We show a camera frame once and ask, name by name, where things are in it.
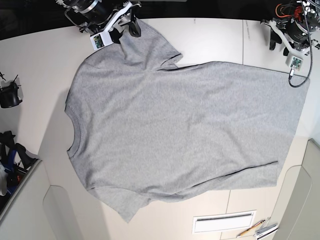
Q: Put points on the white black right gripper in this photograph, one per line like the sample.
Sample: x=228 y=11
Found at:
x=124 y=19

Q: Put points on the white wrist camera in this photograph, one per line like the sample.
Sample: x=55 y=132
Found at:
x=101 y=40
x=294 y=62

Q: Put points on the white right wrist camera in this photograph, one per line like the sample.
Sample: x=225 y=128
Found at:
x=101 y=40

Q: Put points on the black cup holder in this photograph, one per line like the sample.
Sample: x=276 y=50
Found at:
x=9 y=95

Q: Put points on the grey T-shirt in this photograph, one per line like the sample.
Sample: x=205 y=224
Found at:
x=147 y=130

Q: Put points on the black blue tool pile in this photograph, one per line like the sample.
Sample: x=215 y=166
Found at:
x=14 y=163

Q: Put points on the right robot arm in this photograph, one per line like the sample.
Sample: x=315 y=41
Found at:
x=104 y=20

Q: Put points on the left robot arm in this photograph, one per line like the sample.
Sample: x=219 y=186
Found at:
x=301 y=10

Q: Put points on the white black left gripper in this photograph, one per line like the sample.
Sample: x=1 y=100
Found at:
x=291 y=33

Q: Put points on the yellow pencil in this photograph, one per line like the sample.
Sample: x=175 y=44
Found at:
x=251 y=228

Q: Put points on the white paper label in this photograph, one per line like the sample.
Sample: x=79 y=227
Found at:
x=223 y=222

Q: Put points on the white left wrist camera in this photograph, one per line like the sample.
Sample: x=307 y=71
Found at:
x=294 y=62

